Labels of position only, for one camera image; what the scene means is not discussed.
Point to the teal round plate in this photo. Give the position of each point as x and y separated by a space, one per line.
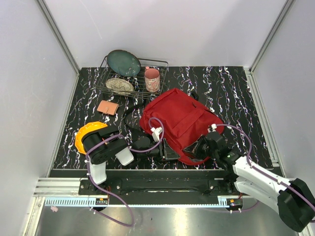
124 63

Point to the beige patterned plate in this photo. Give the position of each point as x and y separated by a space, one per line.
119 86

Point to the pink patterned mug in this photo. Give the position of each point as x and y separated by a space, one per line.
152 79

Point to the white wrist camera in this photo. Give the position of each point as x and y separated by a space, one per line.
212 128
157 133

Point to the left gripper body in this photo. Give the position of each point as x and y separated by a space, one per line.
158 152

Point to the orange yellow plate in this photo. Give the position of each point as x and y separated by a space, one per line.
86 129

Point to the red student backpack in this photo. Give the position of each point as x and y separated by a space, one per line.
184 120

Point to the aluminium frame rail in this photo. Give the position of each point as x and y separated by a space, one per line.
75 192

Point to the pink leather wallet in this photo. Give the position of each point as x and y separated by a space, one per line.
107 107

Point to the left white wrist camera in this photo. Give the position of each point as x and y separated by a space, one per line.
157 133

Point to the dark wire dish rack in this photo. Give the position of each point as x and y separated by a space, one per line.
133 86

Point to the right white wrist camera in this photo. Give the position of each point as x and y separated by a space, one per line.
212 128

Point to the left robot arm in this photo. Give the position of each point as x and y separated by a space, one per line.
101 143

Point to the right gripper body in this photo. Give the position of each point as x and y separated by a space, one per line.
208 152

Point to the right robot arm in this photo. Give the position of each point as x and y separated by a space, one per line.
292 200

